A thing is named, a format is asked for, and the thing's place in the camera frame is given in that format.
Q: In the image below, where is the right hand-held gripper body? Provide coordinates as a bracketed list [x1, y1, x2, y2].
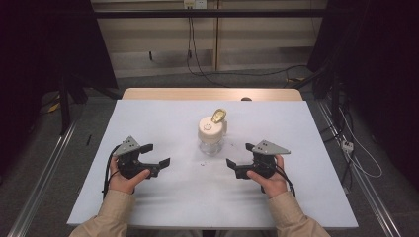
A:
[234, 139, 292, 181]

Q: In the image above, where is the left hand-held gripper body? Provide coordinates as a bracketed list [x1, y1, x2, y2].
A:
[113, 135, 163, 181]

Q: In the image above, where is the clear bottle with cream lid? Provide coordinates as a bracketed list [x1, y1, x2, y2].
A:
[197, 108, 229, 157]

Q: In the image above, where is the person's right hand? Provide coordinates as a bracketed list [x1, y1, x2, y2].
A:
[245, 154, 290, 199]

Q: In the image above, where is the person's left hand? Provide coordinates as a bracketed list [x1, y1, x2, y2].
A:
[108, 155, 152, 196]

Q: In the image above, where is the white board table cover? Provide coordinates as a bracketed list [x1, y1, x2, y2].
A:
[66, 99, 360, 230]

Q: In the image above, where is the wooden table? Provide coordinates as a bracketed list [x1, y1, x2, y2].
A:
[121, 87, 303, 102]

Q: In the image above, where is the black metal stand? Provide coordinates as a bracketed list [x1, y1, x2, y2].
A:
[57, 74, 124, 136]

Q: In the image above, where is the black curtain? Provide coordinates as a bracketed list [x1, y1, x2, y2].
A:
[307, 0, 419, 191]
[0, 0, 119, 181]

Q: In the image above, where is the black horizontal bar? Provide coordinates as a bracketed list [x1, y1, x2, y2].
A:
[93, 8, 330, 19]

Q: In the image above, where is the left hand-held gripper black cable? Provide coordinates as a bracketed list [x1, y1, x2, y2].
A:
[102, 145, 122, 199]

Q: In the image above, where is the hand-held gripper black cable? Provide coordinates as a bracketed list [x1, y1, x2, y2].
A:
[274, 163, 296, 198]
[102, 145, 122, 199]

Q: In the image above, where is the right hand-held gripper black cable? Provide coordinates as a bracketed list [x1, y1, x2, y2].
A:
[274, 163, 296, 198]

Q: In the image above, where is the metal floor rail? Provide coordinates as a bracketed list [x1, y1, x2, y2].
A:
[7, 120, 79, 237]
[316, 100, 402, 237]

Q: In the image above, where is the white floor cable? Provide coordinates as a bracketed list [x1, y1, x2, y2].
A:
[338, 108, 383, 180]

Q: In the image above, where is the black floor cable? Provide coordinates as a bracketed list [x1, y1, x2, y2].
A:
[186, 16, 308, 89]

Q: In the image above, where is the white wall socket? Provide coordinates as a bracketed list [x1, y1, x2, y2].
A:
[183, 0, 209, 10]

